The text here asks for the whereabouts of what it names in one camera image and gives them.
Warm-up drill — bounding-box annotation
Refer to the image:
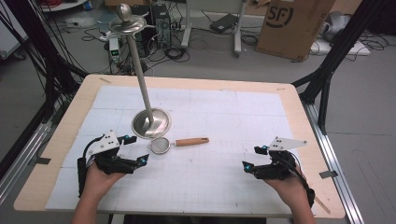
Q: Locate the flat black device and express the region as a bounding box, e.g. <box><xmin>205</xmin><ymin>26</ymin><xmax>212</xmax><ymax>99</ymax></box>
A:
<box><xmin>209</xmin><ymin>12</ymin><xmax>239</xmax><ymax>35</ymax></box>

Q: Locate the silver grey appliance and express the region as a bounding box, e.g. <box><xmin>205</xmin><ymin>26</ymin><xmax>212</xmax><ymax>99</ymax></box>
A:
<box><xmin>322</xmin><ymin>10</ymin><xmax>352</xmax><ymax>42</ymax></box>

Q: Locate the tall metal stand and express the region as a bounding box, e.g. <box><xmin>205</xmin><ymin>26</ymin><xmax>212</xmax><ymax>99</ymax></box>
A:
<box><xmin>106</xmin><ymin>3</ymin><xmax>173</xmax><ymax>140</ymax></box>

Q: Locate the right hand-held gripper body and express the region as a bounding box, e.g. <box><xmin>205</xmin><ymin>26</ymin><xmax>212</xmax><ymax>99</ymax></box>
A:
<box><xmin>253</xmin><ymin>135</ymin><xmax>308</xmax><ymax>181</ymax></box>

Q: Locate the white metal stand frame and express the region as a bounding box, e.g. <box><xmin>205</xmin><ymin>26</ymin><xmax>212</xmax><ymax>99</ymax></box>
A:
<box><xmin>180</xmin><ymin>0</ymin><xmax>248</xmax><ymax>58</ymax></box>

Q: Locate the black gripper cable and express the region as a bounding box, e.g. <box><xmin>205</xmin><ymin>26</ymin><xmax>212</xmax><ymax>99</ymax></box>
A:
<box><xmin>77</xmin><ymin>133</ymin><xmax>106</xmax><ymax>199</ymax></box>
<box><xmin>275</xmin><ymin>151</ymin><xmax>316</xmax><ymax>209</ymax></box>

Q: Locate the black computer tower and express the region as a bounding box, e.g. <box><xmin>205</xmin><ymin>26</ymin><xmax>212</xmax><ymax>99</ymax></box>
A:
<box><xmin>150</xmin><ymin>3</ymin><xmax>173</xmax><ymax>49</ymax></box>

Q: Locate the small strainer with wooden handle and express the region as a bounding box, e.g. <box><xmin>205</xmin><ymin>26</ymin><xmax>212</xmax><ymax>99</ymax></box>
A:
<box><xmin>148</xmin><ymin>136</ymin><xmax>210</xmax><ymax>156</ymax></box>

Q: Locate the white box with green light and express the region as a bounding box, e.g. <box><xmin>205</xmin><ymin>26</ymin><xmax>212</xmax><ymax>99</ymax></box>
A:
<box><xmin>107</xmin><ymin>37</ymin><xmax>121</xmax><ymax>64</ymax></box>

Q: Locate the person's right hand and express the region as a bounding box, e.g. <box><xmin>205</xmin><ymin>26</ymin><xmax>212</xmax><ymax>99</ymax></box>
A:
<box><xmin>263</xmin><ymin>168</ymin><xmax>310</xmax><ymax>208</ymax></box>

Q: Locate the person's left hand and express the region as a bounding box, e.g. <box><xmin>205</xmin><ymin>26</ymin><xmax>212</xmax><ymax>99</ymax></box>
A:
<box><xmin>80</xmin><ymin>162</ymin><xmax>126</xmax><ymax>201</ymax></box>

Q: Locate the white grid mat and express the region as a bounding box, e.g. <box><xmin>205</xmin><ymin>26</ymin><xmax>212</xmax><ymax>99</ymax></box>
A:
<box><xmin>45</xmin><ymin>85</ymin><xmax>316</xmax><ymax>217</ymax></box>

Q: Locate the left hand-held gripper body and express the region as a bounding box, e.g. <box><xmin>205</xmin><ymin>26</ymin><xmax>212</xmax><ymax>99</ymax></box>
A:
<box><xmin>84</xmin><ymin>130</ymin><xmax>139</xmax><ymax>175</ymax></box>

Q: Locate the coiled black cable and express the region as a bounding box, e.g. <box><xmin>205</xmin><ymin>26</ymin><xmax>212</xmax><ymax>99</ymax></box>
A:
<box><xmin>163</xmin><ymin>46</ymin><xmax>191</xmax><ymax>63</ymax></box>

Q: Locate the aluminium rail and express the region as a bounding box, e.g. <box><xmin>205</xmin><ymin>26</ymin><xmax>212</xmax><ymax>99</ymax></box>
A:
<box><xmin>302</xmin><ymin>102</ymin><xmax>366</xmax><ymax>224</ymax></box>
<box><xmin>0</xmin><ymin>120</ymin><xmax>53</xmax><ymax>204</ymax></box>

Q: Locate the black metal frame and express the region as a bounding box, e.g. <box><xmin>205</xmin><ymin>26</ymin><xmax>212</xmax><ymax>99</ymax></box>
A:
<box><xmin>0</xmin><ymin>0</ymin><xmax>89</xmax><ymax>126</ymax></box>
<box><xmin>291</xmin><ymin>0</ymin><xmax>389</xmax><ymax>136</ymax></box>

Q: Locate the white flat board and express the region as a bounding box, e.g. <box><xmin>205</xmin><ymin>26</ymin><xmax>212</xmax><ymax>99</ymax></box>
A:
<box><xmin>310</xmin><ymin>38</ymin><xmax>372</xmax><ymax>57</ymax></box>

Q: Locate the brown cardboard box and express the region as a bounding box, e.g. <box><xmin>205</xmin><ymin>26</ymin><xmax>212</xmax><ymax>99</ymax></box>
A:
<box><xmin>255</xmin><ymin>0</ymin><xmax>336</xmax><ymax>62</ymax></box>

